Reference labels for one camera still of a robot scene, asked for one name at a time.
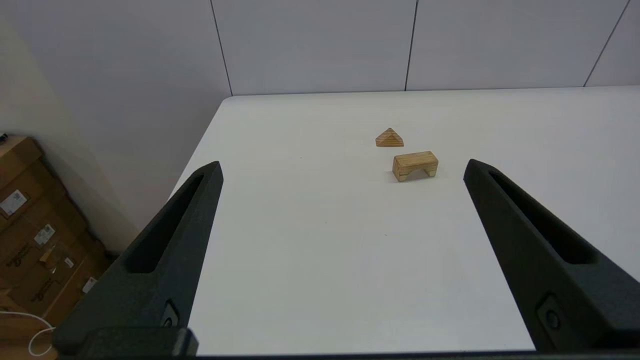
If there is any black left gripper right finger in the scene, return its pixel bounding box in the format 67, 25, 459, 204
463, 159, 640, 352

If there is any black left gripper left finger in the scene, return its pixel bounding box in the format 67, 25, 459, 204
51, 160, 224, 357

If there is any arched wooden building block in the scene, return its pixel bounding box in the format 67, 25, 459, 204
392, 151, 439, 183

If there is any triangular wooden building block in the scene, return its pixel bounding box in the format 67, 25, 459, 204
375, 127, 405, 148

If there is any white floor cable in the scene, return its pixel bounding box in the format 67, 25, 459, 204
0, 311, 56, 357

